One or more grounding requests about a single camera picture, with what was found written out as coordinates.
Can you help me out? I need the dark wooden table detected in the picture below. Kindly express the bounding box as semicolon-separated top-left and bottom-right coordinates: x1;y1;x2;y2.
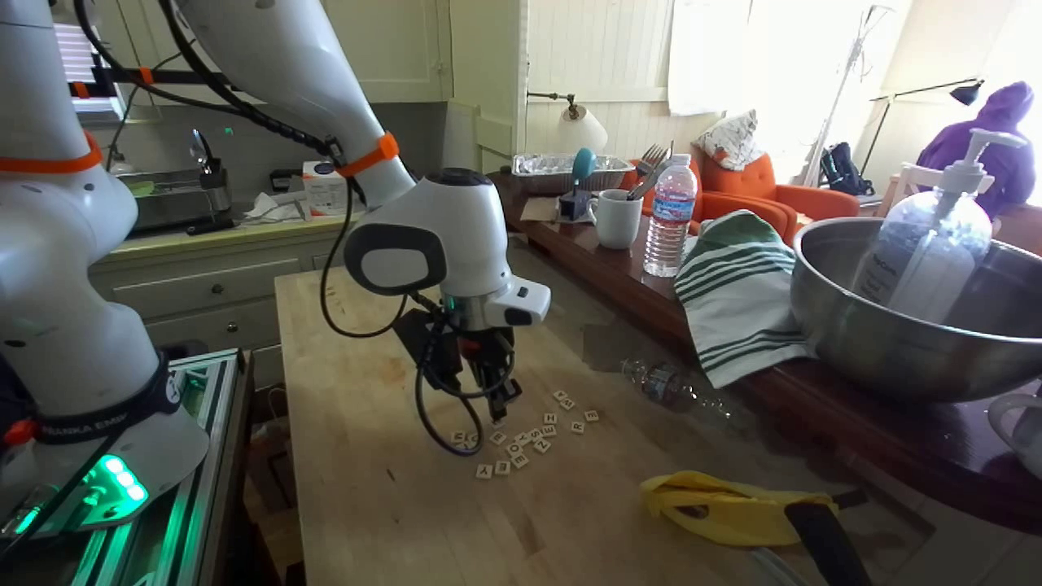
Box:
489;161;1042;541

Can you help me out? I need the green striped white towel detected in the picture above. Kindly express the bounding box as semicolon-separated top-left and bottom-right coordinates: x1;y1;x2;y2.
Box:
671;205;821;393

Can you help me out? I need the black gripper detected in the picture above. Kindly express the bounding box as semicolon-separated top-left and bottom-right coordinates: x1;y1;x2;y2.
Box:
453;322;529;428

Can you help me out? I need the white patterned pillow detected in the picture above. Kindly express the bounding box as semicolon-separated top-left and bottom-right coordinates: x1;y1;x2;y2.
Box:
693;109;768;174

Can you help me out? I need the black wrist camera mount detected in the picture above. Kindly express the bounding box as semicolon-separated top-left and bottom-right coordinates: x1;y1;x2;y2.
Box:
392;306;468;396

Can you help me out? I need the orange armchair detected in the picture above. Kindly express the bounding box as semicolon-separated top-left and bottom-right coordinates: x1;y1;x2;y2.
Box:
616;144;866;248

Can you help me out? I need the spray bottle in bowl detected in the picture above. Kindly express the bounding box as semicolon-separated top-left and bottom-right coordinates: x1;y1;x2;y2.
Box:
846;125;1029;330

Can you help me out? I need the orange cable strap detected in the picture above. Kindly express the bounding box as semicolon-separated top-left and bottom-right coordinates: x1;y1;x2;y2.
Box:
0;135;111;183
332;131;404;183

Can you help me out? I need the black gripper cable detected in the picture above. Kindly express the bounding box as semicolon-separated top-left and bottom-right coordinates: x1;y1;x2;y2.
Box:
312;174;523;462

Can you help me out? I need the person in purple hoodie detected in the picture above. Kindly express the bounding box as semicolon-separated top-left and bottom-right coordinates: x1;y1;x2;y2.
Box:
916;77;1039;221

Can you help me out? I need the small white box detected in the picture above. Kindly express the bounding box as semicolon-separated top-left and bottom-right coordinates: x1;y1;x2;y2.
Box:
298;156;351;219

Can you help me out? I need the white wall cabinet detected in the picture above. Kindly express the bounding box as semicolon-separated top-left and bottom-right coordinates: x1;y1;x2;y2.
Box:
322;0;457;109

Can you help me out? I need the white desk lamp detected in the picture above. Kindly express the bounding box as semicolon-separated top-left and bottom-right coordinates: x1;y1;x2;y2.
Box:
529;87;611;156

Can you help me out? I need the white drawer cabinet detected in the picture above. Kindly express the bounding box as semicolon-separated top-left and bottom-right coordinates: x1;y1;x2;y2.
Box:
89;207;364;366

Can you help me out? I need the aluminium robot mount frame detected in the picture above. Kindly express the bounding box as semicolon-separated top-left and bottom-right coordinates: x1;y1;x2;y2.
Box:
0;343;262;586

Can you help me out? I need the black floor lamp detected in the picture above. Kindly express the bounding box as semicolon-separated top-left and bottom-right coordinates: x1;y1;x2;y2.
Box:
858;74;988;183

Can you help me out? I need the black block base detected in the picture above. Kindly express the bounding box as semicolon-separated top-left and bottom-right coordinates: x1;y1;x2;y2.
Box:
558;183;596;228

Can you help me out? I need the black appliance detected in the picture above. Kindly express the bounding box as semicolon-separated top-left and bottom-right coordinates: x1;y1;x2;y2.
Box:
115;128;242;238

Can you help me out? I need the yellow cloth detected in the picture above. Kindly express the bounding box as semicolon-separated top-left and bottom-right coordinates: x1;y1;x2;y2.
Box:
636;467;863;552

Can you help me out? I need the clear plastic wrap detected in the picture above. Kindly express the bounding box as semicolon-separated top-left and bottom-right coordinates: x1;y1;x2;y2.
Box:
616;352;746;423

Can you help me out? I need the teal round scoop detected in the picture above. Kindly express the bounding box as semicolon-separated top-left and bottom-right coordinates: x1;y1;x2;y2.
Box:
566;144;603;192

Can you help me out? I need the black tool handle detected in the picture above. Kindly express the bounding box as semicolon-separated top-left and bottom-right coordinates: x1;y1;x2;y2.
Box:
781;496;881;586

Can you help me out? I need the white cup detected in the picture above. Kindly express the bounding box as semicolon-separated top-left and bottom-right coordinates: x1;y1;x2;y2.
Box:
984;388;1042;483

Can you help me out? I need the steel mixing bowl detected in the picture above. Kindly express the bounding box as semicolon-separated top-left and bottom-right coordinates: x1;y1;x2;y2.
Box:
787;214;1042;406

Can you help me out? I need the white mug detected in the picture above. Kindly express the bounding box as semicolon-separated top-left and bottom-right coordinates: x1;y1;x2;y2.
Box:
591;186;647;255

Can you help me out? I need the brown paper sheet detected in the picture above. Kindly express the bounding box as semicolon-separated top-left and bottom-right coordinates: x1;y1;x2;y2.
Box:
514;192;569;232

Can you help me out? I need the metal fork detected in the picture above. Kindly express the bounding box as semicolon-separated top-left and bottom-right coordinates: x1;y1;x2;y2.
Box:
633;141;676;199

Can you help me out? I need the clear plastic water bottle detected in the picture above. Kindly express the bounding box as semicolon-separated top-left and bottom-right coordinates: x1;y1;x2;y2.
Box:
639;149;704;283

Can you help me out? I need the black bag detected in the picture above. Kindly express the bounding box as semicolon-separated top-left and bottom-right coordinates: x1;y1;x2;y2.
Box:
819;141;876;199

